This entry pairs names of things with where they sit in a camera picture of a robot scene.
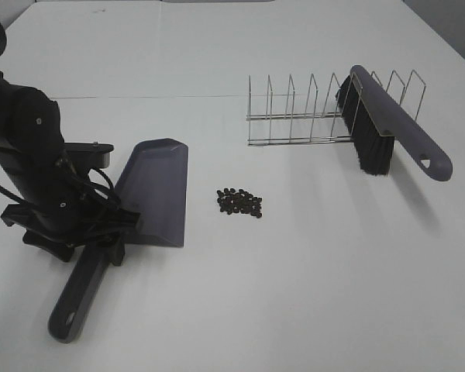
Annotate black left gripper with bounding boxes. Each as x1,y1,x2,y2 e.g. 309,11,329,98
1,204,141,267

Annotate grey plastic dustpan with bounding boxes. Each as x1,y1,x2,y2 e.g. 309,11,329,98
48,138,188,343

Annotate pile of coffee beans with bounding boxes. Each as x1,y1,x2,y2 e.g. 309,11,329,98
216,188,263,219

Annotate grey brush black bristles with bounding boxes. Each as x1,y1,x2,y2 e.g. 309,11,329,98
336,65,453,181

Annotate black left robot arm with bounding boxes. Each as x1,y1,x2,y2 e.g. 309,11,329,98
0,71,140,266

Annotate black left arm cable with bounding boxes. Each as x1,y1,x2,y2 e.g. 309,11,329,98
0,9,122,241

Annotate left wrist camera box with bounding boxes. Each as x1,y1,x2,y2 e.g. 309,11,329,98
65,143,114,171

